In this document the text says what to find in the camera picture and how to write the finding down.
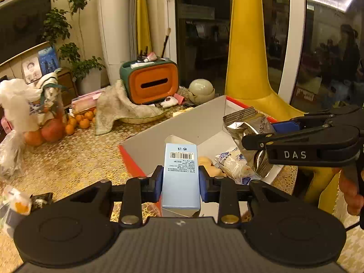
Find peach coloured round bun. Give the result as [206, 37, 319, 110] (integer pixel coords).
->
[198, 156, 227, 178]

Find pile of tangerines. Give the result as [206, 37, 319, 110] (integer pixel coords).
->
[65, 109, 96, 136]

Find white orange plastic bag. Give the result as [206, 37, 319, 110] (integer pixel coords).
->
[0, 185, 32, 234]

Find red cardboard box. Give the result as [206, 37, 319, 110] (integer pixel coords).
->
[118, 95, 286, 222]

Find light blue carton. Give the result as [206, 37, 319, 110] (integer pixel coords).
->
[162, 135, 202, 218]

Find black flat television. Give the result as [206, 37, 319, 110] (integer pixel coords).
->
[0, 0, 53, 63]

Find yellow curtain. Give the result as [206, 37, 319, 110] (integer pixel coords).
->
[136, 0, 153, 58]

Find grey sheer curtain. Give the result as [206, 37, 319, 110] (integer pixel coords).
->
[128, 0, 140, 60]

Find portrait photo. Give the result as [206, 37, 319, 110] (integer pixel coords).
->
[22, 57, 43, 85]

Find white tower air conditioner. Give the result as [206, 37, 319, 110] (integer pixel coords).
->
[97, 0, 135, 66]

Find red apple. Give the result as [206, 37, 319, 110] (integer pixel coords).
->
[40, 119, 66, 143]
[24, 129, 44, 147]

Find white blue bread packet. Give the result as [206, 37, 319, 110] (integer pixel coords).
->
[215, 147, 264, 186]

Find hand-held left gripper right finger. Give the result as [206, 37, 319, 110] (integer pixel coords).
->
[198, 165, 312, 228]

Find clear bucket with green handle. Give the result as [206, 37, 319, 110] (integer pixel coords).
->
[37, 68, 68, 126]

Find gold patterned desktop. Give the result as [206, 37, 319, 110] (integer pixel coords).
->
[0, 102, 364, 273]

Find wooden television cabinet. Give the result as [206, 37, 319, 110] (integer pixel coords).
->
[56, 68, 79, 112]

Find pink flat box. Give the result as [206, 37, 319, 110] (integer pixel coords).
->
[71, 88, 104, 114]

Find silver foil snack wrapper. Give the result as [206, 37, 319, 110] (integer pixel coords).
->
[222, 106, 277, 177]

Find black snack wrapper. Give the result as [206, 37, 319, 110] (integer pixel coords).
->
[30, 192, 54, 212]

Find clear plastic bag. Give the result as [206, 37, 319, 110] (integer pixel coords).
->
[0, 131, 27, 180]

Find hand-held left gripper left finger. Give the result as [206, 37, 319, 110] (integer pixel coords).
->
[54, 165, 164, 228]

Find round white lamp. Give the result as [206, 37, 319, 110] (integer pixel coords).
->
[188, 79, 216, 104]

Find long handled brush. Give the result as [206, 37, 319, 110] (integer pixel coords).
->
[162, 28, 171, 59]

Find person's right hand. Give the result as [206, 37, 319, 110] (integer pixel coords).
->
[331, 166, 364, 217]

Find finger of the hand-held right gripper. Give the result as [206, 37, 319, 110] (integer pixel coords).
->
[271, 105, 361, 134]
[242, 125, 360, 151]

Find orange green tissue box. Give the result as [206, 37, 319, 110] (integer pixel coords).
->
[119, 58, 179, 105]

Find potted green plant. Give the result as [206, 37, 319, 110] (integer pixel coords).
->
[40, 0, 106, 95]

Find blue picture card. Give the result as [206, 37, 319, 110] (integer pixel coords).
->
[38, 46, 59, 75]

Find woven straw tray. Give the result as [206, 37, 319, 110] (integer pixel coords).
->
[122, 110, 166, 124]

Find white pink small toy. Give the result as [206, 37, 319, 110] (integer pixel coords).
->
[159, 97, 178, 109]

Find glass sliding door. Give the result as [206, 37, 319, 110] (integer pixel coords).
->
[168, 0, 364, 111]

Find beige cloth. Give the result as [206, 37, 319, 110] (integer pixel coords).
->
[95, 80, 165, 136]

